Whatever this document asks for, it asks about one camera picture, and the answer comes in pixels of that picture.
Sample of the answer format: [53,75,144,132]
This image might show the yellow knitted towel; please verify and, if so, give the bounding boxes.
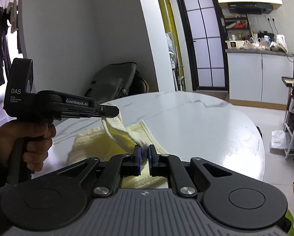
[67,102,169,190]

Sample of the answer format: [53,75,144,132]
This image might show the person's left hand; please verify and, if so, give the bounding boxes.
[0,120,56,171]

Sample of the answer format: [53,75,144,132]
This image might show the dark bag on chair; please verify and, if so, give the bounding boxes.
[84,62,137,104]

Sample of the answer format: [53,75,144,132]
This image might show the dark wooden chair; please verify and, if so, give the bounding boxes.
[135,70,150,94]

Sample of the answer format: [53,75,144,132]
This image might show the hanging dark clothes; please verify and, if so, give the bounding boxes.
[0,0,19,86]

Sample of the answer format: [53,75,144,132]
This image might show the white plastic bag on floor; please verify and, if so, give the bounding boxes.
[270,130,294,150]

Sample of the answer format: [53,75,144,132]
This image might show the white rolling cart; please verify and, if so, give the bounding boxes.
[281,77,294,159]

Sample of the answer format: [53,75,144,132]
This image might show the white lower kitchen cabinet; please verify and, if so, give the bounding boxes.
[226,49,294,110]

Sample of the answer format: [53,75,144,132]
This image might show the black framed glass door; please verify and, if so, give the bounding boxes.
[177,0,229,92]

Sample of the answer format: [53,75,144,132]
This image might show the yellow vertical pipe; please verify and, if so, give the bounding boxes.
[158,0,186,91]

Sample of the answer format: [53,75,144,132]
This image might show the black kitchen spice rack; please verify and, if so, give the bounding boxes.
[221,14,252,41]

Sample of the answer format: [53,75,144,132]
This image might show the white electric kettle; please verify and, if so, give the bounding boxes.
[276,34,288,52]

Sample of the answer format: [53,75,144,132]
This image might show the black range hood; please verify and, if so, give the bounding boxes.
[227,2,274,15]

